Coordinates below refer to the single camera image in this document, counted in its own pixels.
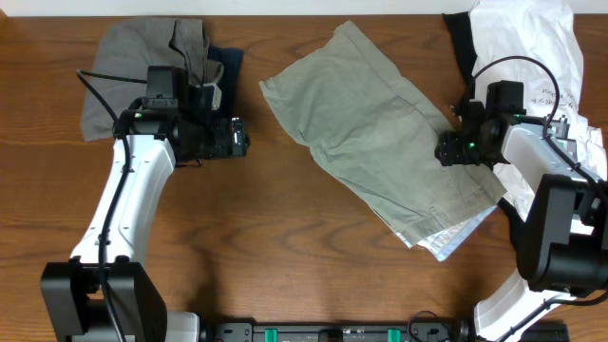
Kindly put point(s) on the white printed t-shirt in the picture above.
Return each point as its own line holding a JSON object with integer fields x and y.
{"x": 542, "y": 30}

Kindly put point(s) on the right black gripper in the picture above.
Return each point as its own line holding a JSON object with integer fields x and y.
{"x": 448, "y": 143}

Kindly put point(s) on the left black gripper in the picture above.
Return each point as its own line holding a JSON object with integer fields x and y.
{"x": 220, "y": 145}

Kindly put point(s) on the folded grey garment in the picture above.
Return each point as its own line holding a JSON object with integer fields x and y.
{"x": 131, "y": 46}

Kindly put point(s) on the folded navy garment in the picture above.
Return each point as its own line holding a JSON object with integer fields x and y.
{"x": 228, "y": 81}

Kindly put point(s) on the khaki green shorts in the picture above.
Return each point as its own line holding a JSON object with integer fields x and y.
{"x": 373, "y": 130}

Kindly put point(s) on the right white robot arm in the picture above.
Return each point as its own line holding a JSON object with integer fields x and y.
{"x": 561, "y": 249}

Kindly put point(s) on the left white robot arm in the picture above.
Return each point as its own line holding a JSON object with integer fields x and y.
{"x": 103, "y": 292}

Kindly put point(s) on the black garment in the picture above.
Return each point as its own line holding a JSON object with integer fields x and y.
{"x": 459, "y": 27}

